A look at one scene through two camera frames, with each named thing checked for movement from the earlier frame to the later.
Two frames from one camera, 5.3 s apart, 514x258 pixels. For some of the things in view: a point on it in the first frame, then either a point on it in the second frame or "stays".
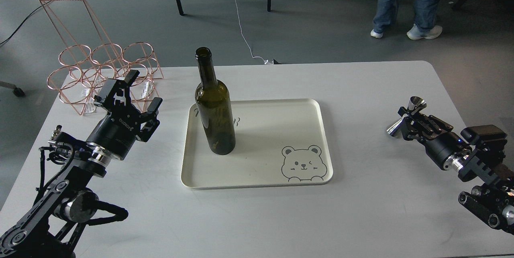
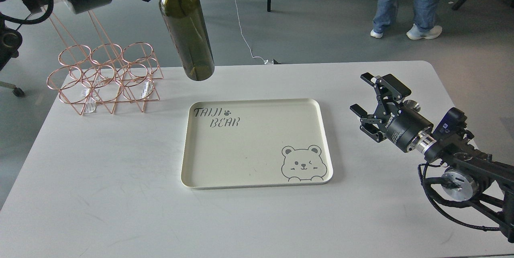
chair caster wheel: [17, 91] stays
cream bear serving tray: [277, 142] stays
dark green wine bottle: [216, 105] to [181, 6]
